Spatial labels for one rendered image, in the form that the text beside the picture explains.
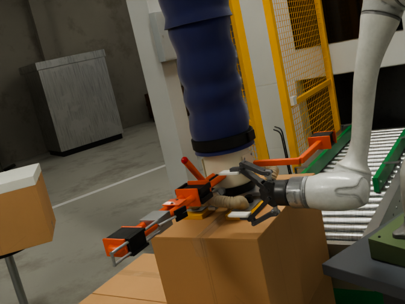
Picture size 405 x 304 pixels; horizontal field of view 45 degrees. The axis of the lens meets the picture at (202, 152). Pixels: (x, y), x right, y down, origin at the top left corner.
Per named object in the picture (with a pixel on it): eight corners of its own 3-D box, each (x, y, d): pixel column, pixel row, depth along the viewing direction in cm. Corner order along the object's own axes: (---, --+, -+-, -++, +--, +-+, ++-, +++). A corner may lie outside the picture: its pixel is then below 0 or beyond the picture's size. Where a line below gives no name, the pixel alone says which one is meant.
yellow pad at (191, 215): (223, 186, 203) (220, 175, 202) (244, 185, 197) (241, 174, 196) (179, 219, 175) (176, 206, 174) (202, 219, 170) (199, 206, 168)
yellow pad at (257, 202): (264, 184, 192) (262, 173, 191) (288, 184, 187) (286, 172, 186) (225, 220, 165) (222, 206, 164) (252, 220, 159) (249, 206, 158)
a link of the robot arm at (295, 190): (307, 213, 132) (287, 213, 136) (317, 201, 140) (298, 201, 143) (301, 182, 130) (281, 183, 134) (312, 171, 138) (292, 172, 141)
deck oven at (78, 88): (104, 136, 1099) (82, 55, 1060) (126, 137, 1010) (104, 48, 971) (43, 154, 1021) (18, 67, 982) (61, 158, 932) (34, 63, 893)
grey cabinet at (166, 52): (176, 58, 318) (166, 11, 312) (183, 57, 316) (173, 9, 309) (159, 63, 302) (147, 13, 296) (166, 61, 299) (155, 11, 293)
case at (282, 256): (244, 259, 223) (226, 177, 215) (330, 263, 202) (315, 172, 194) (175, 339, 173) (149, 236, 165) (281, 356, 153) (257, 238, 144)
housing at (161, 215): (155, 224, 145) (152, 210, 145) (174, 224, 142) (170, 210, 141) (141, 234, 140) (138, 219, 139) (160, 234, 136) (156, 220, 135)
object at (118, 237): (126, 242, 135) (122, 225, 134) (147, 243, 131) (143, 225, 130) (106, 256, 129) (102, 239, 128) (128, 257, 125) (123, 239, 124)
